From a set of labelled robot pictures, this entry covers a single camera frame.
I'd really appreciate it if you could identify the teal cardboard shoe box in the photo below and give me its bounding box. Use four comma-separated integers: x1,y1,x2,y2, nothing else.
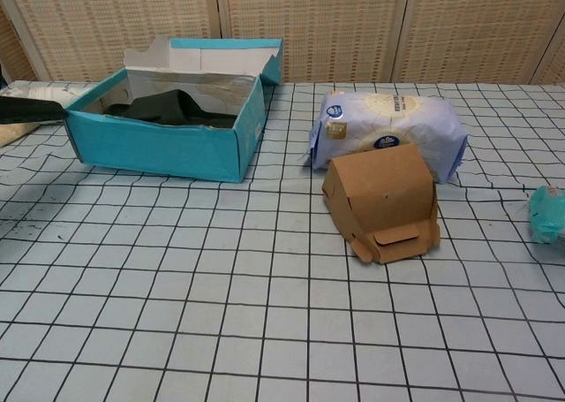
64,37,284,184

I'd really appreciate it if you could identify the black slipper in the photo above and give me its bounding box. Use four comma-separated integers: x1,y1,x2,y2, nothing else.
103,88,239,128
0,95,71,125

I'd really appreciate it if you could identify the brown cardboard takeaway box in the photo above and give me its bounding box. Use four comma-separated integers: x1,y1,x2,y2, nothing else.
320,141,442,266

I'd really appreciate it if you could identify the blue checkered tablecloth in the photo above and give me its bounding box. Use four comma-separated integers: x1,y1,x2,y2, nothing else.
0,80,565,402

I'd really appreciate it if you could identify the blue white tissue pack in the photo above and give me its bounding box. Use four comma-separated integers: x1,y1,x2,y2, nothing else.
304,89,469,186

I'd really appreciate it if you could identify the woven bamboo folding screen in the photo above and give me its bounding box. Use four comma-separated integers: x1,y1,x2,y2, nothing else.
0,0,565,86

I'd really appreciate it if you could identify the stack of paper cups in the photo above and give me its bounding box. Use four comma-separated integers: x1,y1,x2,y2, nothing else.
26,83,92,108

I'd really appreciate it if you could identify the teal plastic snack bag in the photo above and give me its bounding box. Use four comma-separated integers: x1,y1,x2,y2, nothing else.
528,185,565,245

